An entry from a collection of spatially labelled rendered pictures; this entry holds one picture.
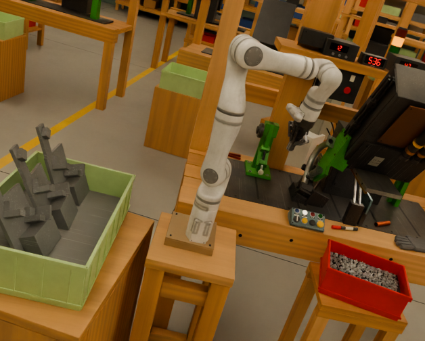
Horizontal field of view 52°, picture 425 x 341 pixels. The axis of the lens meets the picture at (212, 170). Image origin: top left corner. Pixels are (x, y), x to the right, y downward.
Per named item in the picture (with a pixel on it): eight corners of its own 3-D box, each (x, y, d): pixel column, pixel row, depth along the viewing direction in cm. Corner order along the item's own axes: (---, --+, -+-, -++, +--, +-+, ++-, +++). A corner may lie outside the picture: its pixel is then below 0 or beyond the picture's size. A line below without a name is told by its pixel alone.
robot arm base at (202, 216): (209, 245, 163) (221, 206, 156) (185, 240, 162) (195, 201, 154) (208, 230, 171) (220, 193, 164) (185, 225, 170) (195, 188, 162)
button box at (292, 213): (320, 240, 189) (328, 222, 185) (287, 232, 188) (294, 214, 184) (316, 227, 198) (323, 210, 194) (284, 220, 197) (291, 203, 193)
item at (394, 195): (399, 202, 186) (402, 196, 185) (363, 193, 185) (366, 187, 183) (372, 163, 221) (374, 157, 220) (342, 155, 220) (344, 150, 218)
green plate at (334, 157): (336, 181, 202) (364, 144, 194) (321, 173, 201) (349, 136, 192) (331, 171, 212) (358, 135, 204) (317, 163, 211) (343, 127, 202)
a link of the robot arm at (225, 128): (212, 109, 140) (222, 103, 148) (195, 183, 152) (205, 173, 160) (238, 119, 138) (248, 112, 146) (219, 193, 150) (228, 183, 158)
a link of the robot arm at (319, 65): (335, 59, 150) (302, 50, 144) (346, 72, 144) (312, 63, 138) (324, 76, 154) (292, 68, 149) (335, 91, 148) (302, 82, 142)
